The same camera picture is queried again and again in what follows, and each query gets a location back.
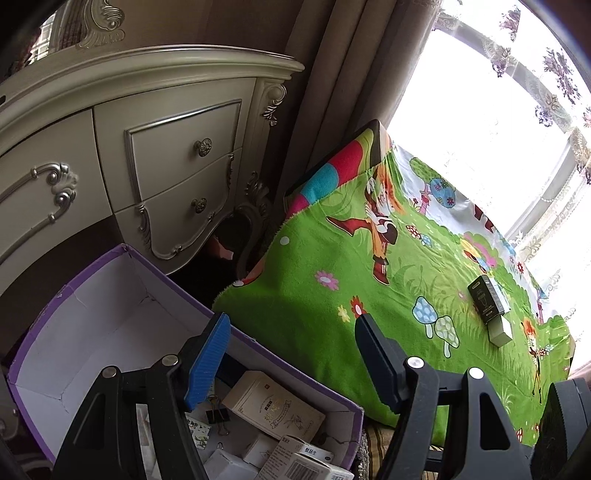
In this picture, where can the small silver-white box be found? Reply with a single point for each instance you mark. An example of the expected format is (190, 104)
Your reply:
(261, 450)

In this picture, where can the white blue and orange box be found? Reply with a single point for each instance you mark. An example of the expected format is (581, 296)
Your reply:
(318, 470)

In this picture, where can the small green printed card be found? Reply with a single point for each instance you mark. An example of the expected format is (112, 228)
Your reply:
(198, 431)

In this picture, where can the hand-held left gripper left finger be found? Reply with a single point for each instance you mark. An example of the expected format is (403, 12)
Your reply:
(207, 364)

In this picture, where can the ornate mirror frame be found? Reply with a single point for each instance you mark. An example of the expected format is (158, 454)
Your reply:
(104, 27)

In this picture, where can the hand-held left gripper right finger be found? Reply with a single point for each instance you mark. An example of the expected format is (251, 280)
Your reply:
(378, 364)

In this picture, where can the cartoon printed blanket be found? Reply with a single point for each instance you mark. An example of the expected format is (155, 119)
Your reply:
(323, 314)

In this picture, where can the white medicine box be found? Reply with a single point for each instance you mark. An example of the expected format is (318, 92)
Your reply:
(295, 454)

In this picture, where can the large beige cardboard box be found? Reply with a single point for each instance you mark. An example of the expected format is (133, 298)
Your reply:
(272, 406)

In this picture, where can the white lace curtain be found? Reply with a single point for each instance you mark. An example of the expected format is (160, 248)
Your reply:
(554, 69)

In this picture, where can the black binder clip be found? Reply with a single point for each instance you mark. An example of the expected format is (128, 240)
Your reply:
(217, 415)

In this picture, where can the striped cloth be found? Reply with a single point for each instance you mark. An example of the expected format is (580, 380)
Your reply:
(374, 445)

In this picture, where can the beige curtain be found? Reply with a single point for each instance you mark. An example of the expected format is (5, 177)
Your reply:
(332, 69)

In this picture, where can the plain white box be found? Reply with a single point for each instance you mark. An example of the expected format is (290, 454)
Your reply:
(501, 333)

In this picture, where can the cream ornate dresser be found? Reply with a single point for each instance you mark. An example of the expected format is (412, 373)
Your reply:
(175, 152)

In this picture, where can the black box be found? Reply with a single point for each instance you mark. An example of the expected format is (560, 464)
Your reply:
(485, 302)

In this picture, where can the purple cardboard storage box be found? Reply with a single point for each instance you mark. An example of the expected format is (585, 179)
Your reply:
(115, 323)

